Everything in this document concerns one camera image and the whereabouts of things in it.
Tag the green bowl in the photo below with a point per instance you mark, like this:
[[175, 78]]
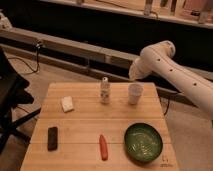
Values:
[[142, 142]]

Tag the black office chair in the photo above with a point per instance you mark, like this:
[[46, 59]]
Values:
[[12, 93]]

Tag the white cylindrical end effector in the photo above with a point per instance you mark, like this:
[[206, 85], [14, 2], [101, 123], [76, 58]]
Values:
[[133, 73]]

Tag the wooden table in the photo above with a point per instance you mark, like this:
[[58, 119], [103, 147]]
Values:
[[79, 130]]

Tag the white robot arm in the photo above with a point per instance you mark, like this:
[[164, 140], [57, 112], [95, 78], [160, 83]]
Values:
[[158, 58]]

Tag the white plastic cup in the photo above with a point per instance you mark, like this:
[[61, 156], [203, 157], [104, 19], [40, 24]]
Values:
[[134, 93]]

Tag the orange carrot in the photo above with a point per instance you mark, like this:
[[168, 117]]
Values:
[[103, 148]]

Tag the white sponge block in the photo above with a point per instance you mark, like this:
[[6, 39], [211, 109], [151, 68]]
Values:
[[67, 104]]

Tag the small clear bottle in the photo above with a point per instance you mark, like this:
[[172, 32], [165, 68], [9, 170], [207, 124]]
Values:
[[105, 90]]

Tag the black rectangular block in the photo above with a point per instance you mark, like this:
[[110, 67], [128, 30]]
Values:
[[52, 143]]

